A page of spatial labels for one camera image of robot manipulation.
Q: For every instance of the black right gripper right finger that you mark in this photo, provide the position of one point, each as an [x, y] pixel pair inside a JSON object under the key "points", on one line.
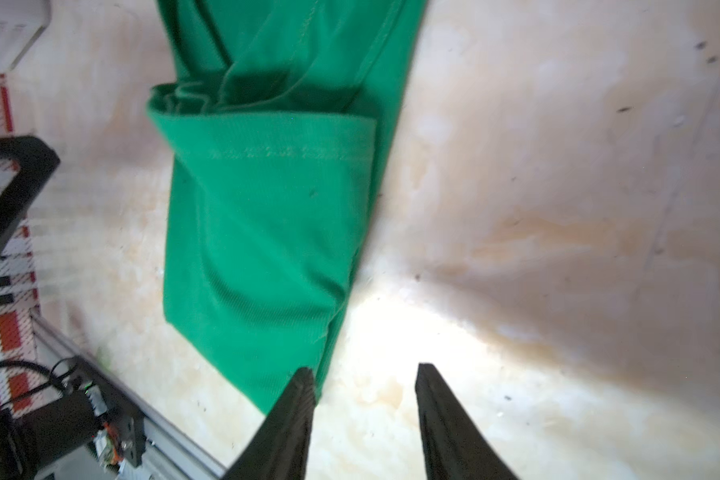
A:
{"points": [[453, 447]]}

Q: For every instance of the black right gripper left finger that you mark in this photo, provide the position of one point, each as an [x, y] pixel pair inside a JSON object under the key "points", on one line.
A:
{"points": [[280, 447]]}

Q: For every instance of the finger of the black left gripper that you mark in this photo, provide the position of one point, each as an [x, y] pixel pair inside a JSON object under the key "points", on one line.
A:
{"points": [[36, 162]]}

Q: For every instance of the green tank top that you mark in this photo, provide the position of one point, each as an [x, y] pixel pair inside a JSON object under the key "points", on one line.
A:
{"points": [[281, 118]]}

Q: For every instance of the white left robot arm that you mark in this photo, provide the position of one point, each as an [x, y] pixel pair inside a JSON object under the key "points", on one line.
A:
{"points": [[43, 436]]}

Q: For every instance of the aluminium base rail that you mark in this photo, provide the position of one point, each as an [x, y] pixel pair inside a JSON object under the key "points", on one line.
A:
{"points": [[140, 441]]}

